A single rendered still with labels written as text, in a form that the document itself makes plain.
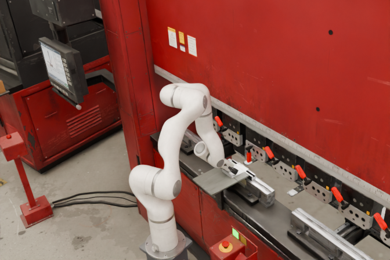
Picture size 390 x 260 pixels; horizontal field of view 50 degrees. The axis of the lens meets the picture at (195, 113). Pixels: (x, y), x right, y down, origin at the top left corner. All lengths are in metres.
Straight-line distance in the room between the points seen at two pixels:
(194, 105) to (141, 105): 1.19
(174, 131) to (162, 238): 0.48
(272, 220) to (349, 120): 0.84
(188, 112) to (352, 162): 0.69
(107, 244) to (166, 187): 1.88
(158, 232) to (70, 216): 2.05
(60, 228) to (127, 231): 0.59
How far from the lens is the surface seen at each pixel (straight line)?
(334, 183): 1.90
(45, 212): 3.92
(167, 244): 1.95
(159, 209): 1.83
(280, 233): 2.24
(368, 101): 1.59
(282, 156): 2.03
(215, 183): 2.33
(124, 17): 2.68
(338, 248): 2.09
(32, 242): 3.78
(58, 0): 2.66
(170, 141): 1.76
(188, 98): 1.79
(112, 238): 3.56
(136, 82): 2.84
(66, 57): 2.72
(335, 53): 1.62
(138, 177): 1.77
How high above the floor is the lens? 2.46
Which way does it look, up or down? 29 degrees down
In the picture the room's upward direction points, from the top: 5 degrees counter-clockwise
